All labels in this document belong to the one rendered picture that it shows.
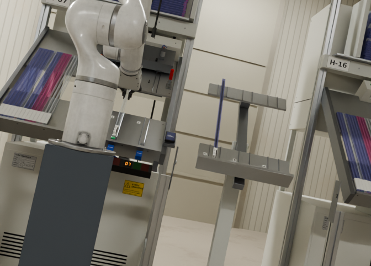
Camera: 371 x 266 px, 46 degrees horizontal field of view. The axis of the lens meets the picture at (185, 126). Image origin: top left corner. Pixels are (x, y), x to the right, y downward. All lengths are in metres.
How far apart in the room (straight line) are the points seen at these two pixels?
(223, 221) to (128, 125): 0.54
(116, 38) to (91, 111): 0.21
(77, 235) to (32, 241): 0.11
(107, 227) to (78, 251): 0.83
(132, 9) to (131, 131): 0.64
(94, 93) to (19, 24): 3.58
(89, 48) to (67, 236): 0.51
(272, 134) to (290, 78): 0.67
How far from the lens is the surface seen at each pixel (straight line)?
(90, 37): 1.26
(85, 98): 1.21
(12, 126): 1.76
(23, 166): 2.07
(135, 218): 2.02
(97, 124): 1.21
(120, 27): 1.23
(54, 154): 1.18
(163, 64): 2.06
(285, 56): 5.04
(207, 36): 4.74
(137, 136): 1.74
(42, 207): 1.20
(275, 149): 4.94
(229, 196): 1.76
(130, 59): 1.70
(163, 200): 1.70
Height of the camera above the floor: 0.77
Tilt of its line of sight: 2 degrees up
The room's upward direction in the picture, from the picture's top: 12 degrees clockwise
